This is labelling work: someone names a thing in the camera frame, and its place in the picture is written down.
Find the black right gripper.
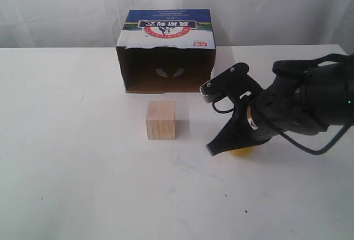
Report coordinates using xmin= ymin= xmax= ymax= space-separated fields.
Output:
xmin=206 ymin=79 xmax=329 ymax=156

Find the yellow tennis ball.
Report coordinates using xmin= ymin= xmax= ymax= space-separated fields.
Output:
xmin=229 ymin=147 xmax=254 ymax=158

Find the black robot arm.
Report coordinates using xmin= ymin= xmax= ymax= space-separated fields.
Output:
xmin=200 ymin=54 xmax=353 ymax=156

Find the light wooden cube block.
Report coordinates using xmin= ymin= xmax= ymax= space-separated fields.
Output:
xmin=145 ymin=101 xmax=176 ymax=140

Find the printed cardboard box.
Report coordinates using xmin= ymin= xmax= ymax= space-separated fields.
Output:
xmin=116 ymin=9 xmax=216 ymax=93

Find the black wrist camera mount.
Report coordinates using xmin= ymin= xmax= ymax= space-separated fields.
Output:
xmin=200 ymin=62 xmax=263 ymax=103

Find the black cable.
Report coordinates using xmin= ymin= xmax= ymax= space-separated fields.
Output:
xmin=265 ymin=121 xmax=354 ymax=155

